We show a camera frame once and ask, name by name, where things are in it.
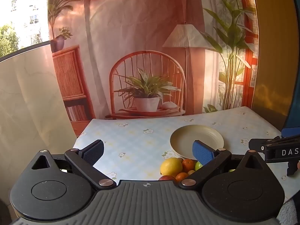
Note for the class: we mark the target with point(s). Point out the yellow wooden board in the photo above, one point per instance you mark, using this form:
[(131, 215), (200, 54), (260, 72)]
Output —
[(271, 51)]

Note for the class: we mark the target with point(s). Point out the dark red apple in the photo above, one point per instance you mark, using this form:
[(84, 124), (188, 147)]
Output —
[(167, 178)]

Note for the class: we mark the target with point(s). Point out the yellow lemon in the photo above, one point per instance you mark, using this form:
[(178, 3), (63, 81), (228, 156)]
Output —
[(171, 166)]

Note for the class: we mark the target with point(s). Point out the green tree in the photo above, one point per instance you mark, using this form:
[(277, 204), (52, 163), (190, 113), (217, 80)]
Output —
[(8, 42)]

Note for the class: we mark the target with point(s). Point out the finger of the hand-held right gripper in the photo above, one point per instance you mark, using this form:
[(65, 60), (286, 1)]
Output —
[(290, 132), (257, 143)]

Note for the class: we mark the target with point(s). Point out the teal curtain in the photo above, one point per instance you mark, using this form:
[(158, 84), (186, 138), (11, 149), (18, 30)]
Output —
[(295, 75)]

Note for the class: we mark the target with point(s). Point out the orange with green stem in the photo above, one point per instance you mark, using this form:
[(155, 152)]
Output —
[(188, 165)]

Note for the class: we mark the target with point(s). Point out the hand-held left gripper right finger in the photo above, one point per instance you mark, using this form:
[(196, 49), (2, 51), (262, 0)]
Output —
[(202, 153)]

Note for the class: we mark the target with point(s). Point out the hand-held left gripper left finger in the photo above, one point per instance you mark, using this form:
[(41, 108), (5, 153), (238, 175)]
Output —
[(95, 153)]

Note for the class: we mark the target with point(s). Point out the floral checked tablecloth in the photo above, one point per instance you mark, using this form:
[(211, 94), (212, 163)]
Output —
[(140, 140)]

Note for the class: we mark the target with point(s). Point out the green apple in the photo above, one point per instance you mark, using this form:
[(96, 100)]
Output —
[(198, 165)]

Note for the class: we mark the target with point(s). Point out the small tangerine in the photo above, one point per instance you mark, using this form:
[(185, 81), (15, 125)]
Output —
[(181, 176)]

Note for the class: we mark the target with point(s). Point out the cream round plate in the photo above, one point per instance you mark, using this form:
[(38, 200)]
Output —
[(196, 133)]

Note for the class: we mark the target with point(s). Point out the white building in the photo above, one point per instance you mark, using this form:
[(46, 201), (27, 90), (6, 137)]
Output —
[(28, 9)]

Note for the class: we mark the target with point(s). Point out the printed room backdrop cloth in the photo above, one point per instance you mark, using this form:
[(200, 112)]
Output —
[(140, 28)]

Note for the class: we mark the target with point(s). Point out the small brown round fruit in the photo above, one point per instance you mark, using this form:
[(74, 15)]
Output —
[(191, 172)]

